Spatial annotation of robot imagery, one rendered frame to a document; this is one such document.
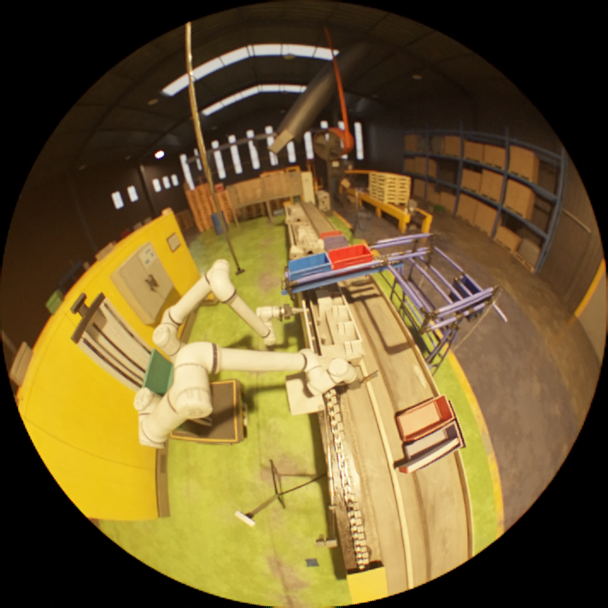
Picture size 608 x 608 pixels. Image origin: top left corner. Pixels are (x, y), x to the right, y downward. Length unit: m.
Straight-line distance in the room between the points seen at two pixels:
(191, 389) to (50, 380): 1.65
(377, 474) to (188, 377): 1.13
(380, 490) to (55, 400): 2.40
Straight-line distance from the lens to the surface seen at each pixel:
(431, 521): 1.57
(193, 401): 0.55
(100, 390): 2.17
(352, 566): 1.55
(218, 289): 1.00
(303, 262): 1.34
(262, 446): 2.08
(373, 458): 1.26
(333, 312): 1.40
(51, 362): 2.01
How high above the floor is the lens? 1.97
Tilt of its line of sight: 44 degrees down
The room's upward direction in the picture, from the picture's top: 9 degrees counter-clockwise
